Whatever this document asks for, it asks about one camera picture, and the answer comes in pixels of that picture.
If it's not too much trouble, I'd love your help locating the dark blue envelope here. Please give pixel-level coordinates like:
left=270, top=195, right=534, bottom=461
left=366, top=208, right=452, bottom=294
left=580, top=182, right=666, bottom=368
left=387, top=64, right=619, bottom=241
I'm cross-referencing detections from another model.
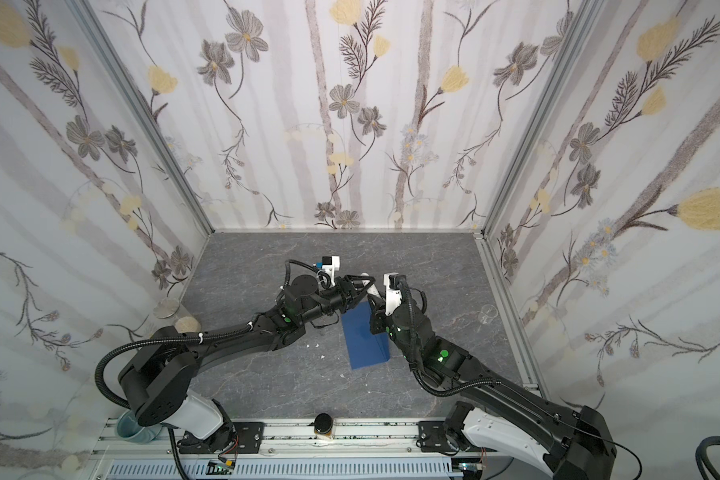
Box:
left=341, top=301, right=390, bottom=370

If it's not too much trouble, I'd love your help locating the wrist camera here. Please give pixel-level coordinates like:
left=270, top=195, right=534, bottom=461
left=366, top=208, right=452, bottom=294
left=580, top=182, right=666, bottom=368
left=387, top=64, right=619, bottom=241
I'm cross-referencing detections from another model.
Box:
left=383, top=272, right=403, bottom=317
left=315, top=255, right=340, bottom=288

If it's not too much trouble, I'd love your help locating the white perforated cable duct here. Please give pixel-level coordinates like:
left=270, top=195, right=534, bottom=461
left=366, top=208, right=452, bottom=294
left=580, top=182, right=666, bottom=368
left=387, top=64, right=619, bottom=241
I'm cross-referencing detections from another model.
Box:
left=104, top=458, right=463, bottom=480

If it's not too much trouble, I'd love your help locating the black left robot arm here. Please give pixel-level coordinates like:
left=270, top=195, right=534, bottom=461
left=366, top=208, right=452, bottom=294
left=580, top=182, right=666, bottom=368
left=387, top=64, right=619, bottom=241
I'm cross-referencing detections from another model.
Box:
left=94, top=274, right=383, bottom=454

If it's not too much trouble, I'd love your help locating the clear glass cup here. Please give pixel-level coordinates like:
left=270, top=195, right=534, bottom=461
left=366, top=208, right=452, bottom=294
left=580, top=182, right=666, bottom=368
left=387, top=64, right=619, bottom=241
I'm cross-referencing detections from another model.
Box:
left=478, top=304, right=499, bottom=326

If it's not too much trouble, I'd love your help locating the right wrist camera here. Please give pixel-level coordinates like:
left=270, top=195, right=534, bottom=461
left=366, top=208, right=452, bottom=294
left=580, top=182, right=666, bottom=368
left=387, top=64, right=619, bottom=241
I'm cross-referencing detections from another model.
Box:
left=383, top=272, right=403, bottom=317

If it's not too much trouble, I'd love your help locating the black cylinder on rail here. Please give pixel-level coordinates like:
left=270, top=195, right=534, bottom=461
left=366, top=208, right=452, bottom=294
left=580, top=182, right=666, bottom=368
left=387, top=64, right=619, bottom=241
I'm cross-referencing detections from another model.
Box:
left=312, top=413, right=334, bottom=440

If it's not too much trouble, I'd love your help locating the black corrugated cable hose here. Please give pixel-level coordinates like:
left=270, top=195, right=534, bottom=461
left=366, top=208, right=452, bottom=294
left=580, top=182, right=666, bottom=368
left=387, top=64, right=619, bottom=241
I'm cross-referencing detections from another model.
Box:
left=94, top=326, right=253, bottom=410

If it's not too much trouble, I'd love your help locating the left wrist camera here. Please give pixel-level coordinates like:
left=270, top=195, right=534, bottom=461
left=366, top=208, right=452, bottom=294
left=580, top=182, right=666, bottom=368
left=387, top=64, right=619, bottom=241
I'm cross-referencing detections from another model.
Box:
left=315, top=255, right=340, bottom=288

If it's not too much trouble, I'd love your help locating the black hose bottom right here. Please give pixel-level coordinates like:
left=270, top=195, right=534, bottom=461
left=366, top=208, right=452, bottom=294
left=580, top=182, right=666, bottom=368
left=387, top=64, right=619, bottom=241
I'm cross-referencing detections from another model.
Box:
left=694, top=434, right=720, bottom=480

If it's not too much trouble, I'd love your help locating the aluminium mounting rail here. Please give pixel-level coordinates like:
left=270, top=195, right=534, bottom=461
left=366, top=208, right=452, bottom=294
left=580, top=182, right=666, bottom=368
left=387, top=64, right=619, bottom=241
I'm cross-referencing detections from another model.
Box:
left=89, top=416, right=586, bottom=460

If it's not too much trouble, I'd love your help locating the white glue stick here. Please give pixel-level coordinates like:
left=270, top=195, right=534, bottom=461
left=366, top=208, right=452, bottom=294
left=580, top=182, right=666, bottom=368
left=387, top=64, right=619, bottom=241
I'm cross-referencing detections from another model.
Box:
left=360, top=274, right=375, bottom=289

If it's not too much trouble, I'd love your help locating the glass jar with cork lid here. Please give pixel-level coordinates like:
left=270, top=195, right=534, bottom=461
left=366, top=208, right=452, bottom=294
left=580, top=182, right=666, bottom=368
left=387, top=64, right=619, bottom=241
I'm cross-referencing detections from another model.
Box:
left=153, top=297, right=202, bottom=333

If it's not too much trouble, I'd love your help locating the teal cup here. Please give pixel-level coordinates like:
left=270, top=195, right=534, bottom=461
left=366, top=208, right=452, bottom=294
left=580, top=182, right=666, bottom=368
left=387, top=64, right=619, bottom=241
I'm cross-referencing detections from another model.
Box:
left=115, top=410, right=162, bottom=445

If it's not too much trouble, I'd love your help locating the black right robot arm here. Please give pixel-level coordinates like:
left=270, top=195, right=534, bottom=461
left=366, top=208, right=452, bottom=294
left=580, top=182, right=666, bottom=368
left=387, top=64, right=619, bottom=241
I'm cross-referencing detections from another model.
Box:
left=368, top=291, right=617, bottom=479

